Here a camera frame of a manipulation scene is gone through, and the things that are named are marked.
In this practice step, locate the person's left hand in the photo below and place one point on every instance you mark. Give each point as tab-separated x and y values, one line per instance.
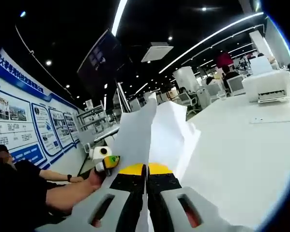
96	181

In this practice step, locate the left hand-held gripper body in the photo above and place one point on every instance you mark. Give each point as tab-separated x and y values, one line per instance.
102	152

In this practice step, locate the grey storage shelf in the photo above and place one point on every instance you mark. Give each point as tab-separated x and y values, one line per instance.
94	118

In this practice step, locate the long ceiling light strip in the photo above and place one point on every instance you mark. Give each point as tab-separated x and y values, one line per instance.
118	17

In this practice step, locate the single printing paper sheet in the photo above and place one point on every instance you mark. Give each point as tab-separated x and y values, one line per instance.
135	130

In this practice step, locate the white office chair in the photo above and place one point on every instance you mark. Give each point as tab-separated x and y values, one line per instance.
188	100

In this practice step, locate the black wristwatch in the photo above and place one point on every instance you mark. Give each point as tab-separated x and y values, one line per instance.
69	178

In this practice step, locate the red hanging banner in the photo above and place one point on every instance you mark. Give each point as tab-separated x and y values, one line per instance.
224	60

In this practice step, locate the white printer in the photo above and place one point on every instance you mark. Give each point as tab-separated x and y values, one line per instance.
265	82

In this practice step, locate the dark hanging ceiling screen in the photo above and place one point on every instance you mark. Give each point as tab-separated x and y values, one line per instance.
103	62

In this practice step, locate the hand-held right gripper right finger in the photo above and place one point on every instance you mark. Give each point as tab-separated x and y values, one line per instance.
178	207

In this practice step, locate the stack of white printing papers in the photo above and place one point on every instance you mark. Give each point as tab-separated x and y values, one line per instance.
171	135

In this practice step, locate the blue white wall poster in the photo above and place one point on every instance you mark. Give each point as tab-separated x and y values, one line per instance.
21	120

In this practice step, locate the curved ceiling light strip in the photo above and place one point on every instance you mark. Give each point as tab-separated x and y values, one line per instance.
173	62

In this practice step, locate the ceiling air conditioner vent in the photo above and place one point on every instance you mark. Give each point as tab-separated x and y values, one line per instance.
157	52

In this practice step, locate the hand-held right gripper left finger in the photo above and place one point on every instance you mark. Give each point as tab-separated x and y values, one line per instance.
106	207

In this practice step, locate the white keyboard tray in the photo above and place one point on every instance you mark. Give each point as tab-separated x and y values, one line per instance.
106	134

